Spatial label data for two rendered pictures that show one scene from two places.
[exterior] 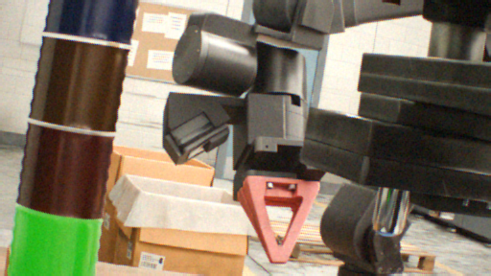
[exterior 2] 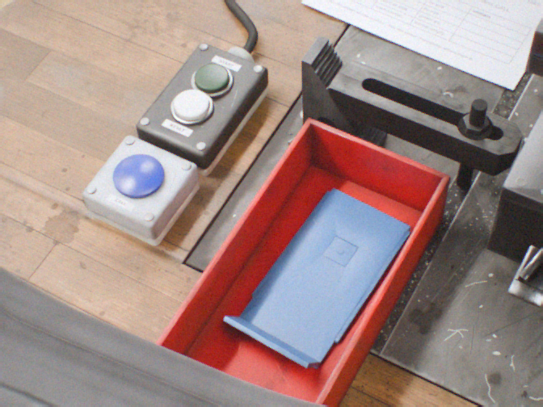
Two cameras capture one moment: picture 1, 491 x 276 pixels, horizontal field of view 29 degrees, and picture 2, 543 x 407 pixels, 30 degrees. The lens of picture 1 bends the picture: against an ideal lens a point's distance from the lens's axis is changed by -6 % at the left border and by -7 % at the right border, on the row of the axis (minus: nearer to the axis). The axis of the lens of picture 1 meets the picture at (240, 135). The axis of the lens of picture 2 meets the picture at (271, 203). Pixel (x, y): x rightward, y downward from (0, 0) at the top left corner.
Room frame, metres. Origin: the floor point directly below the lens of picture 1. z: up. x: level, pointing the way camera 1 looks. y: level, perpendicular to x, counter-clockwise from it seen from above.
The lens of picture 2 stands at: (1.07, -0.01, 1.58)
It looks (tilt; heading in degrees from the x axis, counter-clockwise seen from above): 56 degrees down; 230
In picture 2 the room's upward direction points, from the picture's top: 4 degrees counter-clockwise
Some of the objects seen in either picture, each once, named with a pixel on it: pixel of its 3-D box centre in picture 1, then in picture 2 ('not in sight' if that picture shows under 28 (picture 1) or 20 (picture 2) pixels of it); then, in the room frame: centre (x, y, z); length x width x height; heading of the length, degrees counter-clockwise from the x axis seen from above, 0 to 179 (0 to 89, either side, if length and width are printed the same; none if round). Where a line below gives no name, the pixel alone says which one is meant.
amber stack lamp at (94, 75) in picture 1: (78, 82); not in sight; (0.40, 0.07, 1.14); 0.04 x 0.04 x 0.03
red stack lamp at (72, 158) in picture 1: (64, 168); not in sight; (0.40, 0.07, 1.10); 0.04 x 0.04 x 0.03
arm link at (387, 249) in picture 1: (366, 242); not in sight; (1.04, -0.15, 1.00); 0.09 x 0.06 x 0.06; 29
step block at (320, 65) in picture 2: not in sight; (346, 98); (0.69, -0.36, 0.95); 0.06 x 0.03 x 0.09; 107
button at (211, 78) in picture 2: not in sight; (212, 83); (0.74, -0.46, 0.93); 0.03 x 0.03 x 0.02
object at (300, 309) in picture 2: not in sight; (321, 271); (0.80, -0.27, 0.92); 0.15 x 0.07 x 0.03; 14
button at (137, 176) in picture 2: not in sight; (139, 179); (0.85, -0.43, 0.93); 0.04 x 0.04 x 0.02
